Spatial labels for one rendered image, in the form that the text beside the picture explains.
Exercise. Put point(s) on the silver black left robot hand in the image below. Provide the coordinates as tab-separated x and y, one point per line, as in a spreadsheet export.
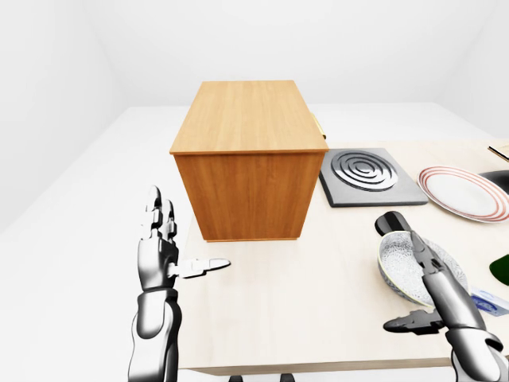
153	262

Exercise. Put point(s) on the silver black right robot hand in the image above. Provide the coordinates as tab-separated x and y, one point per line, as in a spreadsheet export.
453	302

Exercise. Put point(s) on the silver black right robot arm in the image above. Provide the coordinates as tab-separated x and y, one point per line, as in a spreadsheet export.
477	354

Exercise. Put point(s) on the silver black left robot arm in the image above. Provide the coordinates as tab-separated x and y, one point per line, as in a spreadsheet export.
153	334

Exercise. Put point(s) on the patterned grey bowl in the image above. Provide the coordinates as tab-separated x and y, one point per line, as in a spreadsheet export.
399	262

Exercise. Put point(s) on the wooden cabinet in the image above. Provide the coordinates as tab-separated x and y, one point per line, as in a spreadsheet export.
246	131

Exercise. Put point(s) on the blue and white printed box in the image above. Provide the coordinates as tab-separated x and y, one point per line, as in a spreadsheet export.
490	302

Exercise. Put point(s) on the dark green object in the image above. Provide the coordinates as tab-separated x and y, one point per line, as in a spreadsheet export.
502	270

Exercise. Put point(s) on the white plate with red rings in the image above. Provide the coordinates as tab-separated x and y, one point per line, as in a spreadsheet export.
461	195

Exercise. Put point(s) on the flat dark stove plate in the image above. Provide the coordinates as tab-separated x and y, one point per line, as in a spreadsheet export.
401	193

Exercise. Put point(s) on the small dark shape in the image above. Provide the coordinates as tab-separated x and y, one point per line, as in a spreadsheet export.
235	379
287	378

